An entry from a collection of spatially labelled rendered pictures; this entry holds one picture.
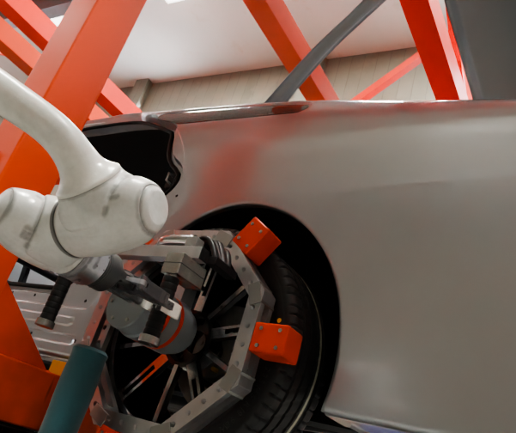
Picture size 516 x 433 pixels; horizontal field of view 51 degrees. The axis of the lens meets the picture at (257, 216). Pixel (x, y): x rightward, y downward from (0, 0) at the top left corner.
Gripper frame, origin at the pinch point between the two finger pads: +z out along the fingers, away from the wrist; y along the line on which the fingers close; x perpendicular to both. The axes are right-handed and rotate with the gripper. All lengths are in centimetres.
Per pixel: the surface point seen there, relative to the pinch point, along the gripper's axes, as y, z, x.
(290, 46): -63, 91, 177
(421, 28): -18, 151, 239
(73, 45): -60, -14, 75
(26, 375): -60, 20, -18
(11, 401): -60, 19, -26
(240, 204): -20, 39, 48
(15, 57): -259, 53, 177
